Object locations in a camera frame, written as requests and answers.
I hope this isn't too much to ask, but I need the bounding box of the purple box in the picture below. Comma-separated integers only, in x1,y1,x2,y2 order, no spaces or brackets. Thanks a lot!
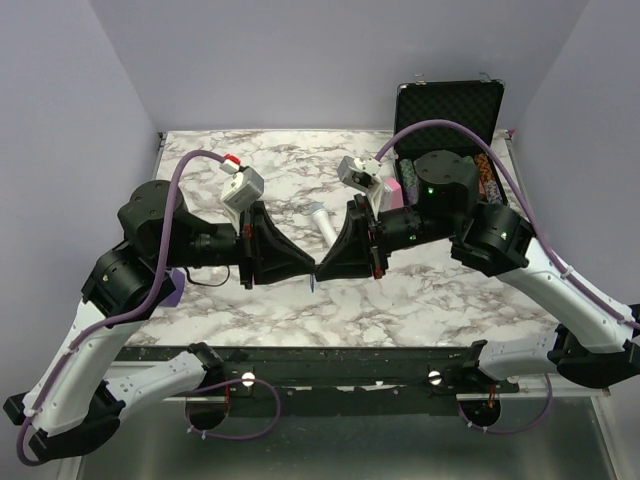
159,268,186,308

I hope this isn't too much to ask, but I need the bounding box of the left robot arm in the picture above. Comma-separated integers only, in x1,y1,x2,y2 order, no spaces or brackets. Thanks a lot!
3,181,315,466

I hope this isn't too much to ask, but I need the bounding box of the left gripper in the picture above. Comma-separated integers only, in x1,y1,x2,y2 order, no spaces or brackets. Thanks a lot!
157,200,317,289

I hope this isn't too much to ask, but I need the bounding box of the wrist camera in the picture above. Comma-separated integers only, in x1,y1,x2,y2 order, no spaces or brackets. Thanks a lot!
337,156,385,215
220,154,264,229

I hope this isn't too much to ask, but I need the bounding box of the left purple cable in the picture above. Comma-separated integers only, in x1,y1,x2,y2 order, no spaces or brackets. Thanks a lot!
16,149,236,466

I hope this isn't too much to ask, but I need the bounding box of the white toy microphone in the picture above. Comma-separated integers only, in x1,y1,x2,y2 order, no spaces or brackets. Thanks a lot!
309,202,337,247

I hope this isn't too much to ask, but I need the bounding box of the pink metronome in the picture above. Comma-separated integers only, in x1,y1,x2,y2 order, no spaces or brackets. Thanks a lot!
380,177,404,212

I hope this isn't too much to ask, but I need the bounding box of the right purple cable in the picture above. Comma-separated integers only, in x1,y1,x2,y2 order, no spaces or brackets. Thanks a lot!
374,118,640,331

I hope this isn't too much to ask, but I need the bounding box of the black mounting rail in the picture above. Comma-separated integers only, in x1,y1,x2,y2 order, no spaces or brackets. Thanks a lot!
114,344,521,416

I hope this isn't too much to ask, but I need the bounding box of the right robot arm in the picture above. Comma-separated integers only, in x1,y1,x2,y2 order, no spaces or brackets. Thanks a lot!
315,150,639,392

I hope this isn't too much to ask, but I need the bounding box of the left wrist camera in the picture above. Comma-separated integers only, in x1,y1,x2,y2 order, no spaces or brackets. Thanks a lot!
220,154,264,229

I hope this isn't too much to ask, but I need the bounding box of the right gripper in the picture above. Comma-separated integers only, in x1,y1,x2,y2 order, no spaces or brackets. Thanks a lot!
315,195,459,282

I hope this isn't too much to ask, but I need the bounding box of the purple cable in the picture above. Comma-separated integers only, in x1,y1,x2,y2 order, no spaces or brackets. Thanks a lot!
374,118,640,331
16,149,236,466

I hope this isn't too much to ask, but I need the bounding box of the black poker chip case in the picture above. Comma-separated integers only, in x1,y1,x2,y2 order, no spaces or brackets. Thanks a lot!
393,72,510,206

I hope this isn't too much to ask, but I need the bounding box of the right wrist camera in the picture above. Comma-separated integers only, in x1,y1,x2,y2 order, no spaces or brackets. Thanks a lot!
337,156,385,215

